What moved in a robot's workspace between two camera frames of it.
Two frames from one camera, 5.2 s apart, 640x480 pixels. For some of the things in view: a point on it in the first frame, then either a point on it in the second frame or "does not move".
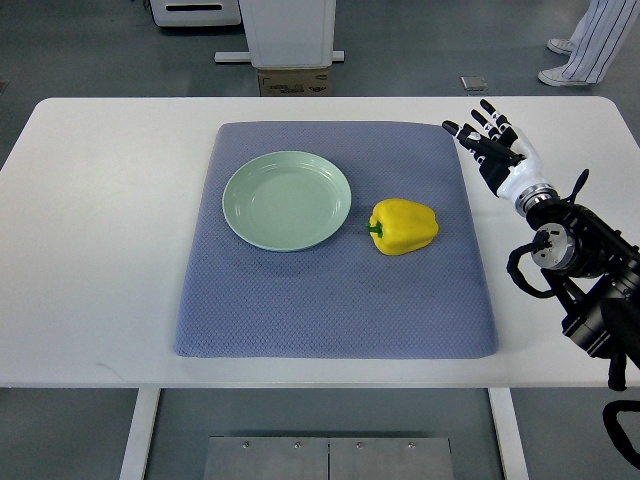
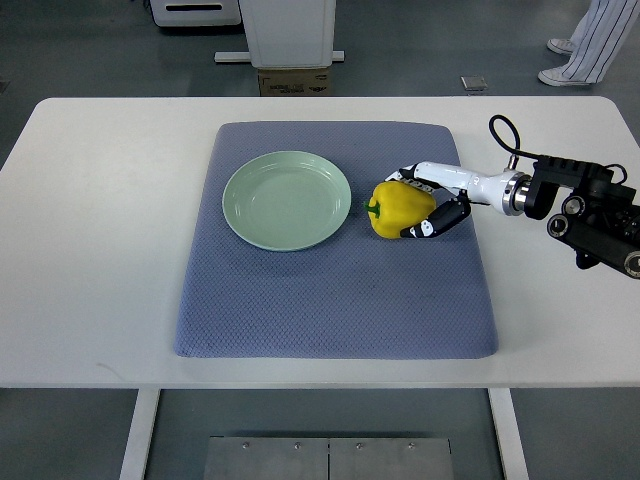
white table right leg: (509, 434) does not move
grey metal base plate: (328, 458) does not move
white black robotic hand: (508, 161) → (510, 191)
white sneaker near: (554, 77) does not move
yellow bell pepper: (398, 227) → (395, 206)
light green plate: (285, 200) does not move
